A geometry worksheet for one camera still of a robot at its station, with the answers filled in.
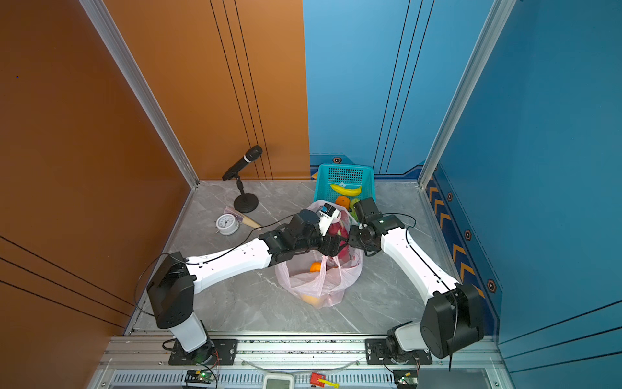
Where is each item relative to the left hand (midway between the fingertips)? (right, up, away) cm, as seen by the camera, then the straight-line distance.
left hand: (343, 236), depth 78 cm
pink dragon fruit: (-2, +2, -3) cm, 4 cm away
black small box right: (+18, -41, -7) cm, 45 cm away
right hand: (+4, -3, +6) cm, 7 cm away
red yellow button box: (-8, -39, -10) cm, 41 cm away
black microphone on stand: (-43, +11, +34) cm, 55 cm away
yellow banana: (+5, +16, +36) cm, 39 cm away
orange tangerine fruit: (+3, +12, +29) cm, 32 cm away
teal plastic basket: (+8, +22, +40) cm, 46 cm away
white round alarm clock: (-46, +2, +22) cm, 51 cm away
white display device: (-19, -39, -11) cm, 45 cm away
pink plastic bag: (-9, -12, -8) cm, 16 cm away
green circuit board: (-42, -40, -7) cm, 58 cm away
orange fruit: (-9, -12, +7) cm, 17 cm away
